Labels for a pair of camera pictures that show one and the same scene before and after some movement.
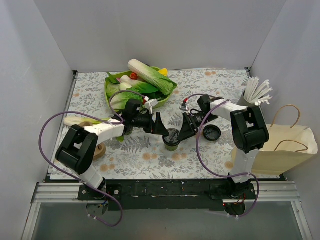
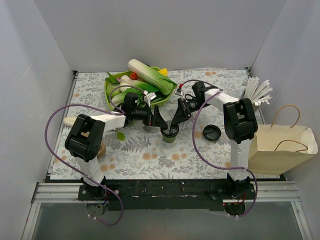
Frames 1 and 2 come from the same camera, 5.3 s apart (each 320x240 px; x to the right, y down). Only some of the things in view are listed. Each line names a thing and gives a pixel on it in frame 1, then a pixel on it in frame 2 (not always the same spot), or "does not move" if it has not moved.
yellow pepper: x=164 y=71 does not move
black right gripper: x=189 y=123 to x=184 y=108
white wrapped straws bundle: x=255 y=91 does not move
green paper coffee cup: x=171 y=148 to x=168 y=139
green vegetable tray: x=142 y=84 does not move
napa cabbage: x=162 y=83 does not move
